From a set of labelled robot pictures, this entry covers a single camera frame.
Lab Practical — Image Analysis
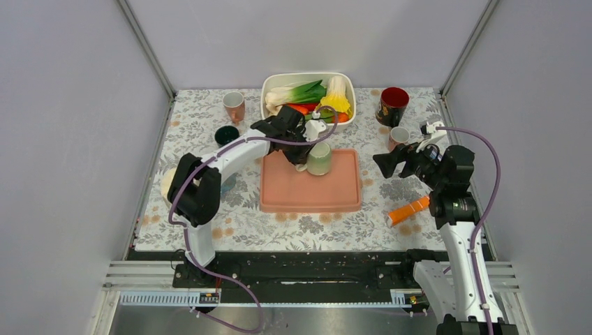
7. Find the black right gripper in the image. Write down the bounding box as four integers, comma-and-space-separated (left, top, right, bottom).
372, 136, 447, 190

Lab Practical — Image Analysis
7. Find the light green mug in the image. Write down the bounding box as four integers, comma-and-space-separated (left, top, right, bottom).
295, 142, 332, 176

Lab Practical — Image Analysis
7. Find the small pink mug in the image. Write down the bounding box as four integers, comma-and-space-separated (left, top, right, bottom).
387, 126, 410, 151

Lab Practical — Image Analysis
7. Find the black mug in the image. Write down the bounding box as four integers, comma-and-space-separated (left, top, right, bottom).
375, 87, 410, 128

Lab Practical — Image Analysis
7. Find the dark teal mug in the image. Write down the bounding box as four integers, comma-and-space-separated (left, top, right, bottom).
214, 126, 240, 147

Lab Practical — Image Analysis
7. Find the large pink mug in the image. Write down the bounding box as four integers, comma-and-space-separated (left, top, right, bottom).
223, 91, 246, 124

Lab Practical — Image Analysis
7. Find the blue patterned mug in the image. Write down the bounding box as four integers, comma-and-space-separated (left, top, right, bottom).
221, 173, 237, 196

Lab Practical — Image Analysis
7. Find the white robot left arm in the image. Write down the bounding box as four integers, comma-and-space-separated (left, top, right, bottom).
166, 107, 327, 287

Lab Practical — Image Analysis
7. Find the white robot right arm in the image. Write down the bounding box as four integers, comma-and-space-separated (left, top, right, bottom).
373, 143, 519, 334

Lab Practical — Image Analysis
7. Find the pink rectangular tray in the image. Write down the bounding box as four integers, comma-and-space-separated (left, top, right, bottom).
259, 149, 362, 214

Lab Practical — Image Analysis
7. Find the floral tablecloth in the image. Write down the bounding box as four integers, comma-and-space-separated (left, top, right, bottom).
134, 88, 444, 252

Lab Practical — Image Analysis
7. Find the orange white marker box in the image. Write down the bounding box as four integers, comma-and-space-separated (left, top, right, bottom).
388, 195, 430, 226

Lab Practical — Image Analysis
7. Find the green bok choy toy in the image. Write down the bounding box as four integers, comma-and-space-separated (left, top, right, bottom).
263, 80, 327, 114

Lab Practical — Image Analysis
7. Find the yellow napa cabbage toy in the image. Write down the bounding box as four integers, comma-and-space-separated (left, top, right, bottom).
320, 75, 353, 118

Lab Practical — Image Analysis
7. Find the white rectangular basin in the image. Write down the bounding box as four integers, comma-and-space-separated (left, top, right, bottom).
260, 72, 358, 133

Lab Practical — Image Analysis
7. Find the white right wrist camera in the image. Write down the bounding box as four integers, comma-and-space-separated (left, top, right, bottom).
416, 121, 447, 153

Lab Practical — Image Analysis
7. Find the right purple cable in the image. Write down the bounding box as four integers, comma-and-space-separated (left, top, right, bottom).
434, 126, 502, 335

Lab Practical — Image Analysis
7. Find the purple cable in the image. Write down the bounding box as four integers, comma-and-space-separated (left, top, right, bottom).
434, 126, 502, 335
167, 105, 340, 335

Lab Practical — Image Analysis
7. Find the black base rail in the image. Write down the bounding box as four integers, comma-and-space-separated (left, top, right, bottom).
128, 249, 448, 304

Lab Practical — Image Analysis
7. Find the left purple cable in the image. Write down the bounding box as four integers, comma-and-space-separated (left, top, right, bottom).
167, 105, 340, 335

